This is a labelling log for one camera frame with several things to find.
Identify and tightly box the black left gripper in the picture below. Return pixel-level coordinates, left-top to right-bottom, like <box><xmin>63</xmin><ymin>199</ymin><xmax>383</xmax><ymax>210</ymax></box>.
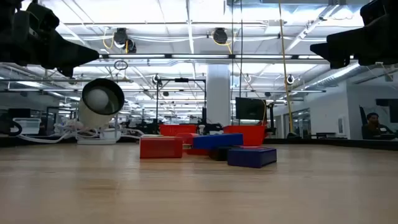
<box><xmin>0</xmin><ymin>0</ymin><xmax>100</xmax><ymax>77</ymax></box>

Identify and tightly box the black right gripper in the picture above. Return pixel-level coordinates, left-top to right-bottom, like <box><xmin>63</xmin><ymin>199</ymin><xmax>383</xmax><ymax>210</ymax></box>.
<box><xmin>310</xmin><ymin>0</ymin><xmax>398</xmax><ymax>69</ymax></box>

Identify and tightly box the red cube wall charger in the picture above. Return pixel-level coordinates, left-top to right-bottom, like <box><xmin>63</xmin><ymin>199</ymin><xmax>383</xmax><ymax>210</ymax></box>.
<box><xmin>139</xmin><ymin>136</ymin><xmax>183</xmax><ymax>159</ymax></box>

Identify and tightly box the red plastic slotted basket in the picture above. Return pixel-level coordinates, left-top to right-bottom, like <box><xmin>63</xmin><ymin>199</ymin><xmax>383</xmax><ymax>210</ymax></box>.
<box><xmin>223</xmin><ymin>124</ymin><xmax>267</xmax><ymax>147</ymax></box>
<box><xmin>159</xmin><ymin>124</ymin><xmax>198</xmax><ymax>138</ymax></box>

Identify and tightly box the dark purple power bank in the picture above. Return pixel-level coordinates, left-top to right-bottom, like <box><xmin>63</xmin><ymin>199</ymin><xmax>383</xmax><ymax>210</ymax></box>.
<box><xmin>227</xmin><ymin>147</ymin><xmax>278</xmax><ymax>169</ymax></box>

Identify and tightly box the blue power bank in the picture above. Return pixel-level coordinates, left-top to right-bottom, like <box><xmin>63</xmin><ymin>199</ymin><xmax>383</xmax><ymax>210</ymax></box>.
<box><xmin>193</xmin><ymin>133</ymin><xmax>244</xmax><ymax>151</ymax></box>

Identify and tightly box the black power bank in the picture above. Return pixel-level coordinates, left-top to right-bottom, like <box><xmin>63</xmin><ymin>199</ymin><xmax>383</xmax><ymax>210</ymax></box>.
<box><xmin>208</xmin><ymin>146</ymin><xmax>233</xmax><ymax>162</ymax></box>

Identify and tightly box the clear plastic bin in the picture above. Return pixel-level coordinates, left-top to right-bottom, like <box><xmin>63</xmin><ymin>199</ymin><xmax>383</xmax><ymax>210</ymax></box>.
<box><xmin>12</xmin><ymin>117</ymin><xmax>42</xmax><ymax>136</ymax></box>

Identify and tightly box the person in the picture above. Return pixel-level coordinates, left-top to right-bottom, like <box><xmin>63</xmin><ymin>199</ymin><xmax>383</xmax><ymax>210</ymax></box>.
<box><xmin>360</xmin><ymin>111</ymin><xmax>397</xmax><ymax>140</ymax></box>

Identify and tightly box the black monitor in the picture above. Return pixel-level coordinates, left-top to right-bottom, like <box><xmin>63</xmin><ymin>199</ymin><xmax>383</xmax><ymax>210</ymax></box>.
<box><xmin>234</xmin><ymin>96</ymin><xmax>267</xmax><ymax>121</ymax></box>

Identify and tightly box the black ceiling cable reel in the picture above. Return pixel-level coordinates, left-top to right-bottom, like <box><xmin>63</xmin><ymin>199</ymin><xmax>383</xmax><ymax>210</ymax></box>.
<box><xmin>112</xmin><ymin>27</ymin><xmax>137</xmax><ymax>54</ymax></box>
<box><xmin>212</xmin><ymin>27</ymin><xmax>229</xmax><ymax>45</ymax></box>

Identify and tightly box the yellow cable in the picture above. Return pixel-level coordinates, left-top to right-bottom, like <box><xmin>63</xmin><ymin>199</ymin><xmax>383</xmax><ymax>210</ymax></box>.
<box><xmin>277</xmin><ymin>0</ymin><xmax>295</xmax><ymax>135</ymax></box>

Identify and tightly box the white camera with cable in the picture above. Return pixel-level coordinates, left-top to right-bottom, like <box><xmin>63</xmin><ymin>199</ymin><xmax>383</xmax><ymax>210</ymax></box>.
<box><xmin>15</xmin><ymin>119</ymin><xmax>159</xmax><ymax>144</ymax></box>

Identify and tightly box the black aluminium table frame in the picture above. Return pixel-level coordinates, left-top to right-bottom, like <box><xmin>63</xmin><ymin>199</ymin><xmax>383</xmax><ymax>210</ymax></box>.
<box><xmin>0</xmin><ymin>135</ymin><xmax>398</xmax><ymax>151</ymax></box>

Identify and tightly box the black workstation frame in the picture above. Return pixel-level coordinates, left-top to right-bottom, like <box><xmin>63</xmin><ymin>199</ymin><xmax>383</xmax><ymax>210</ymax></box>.
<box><xmin>154</xmin><ymin>77</ymin><xmax>208</xmax><ymax>131</ymax></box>

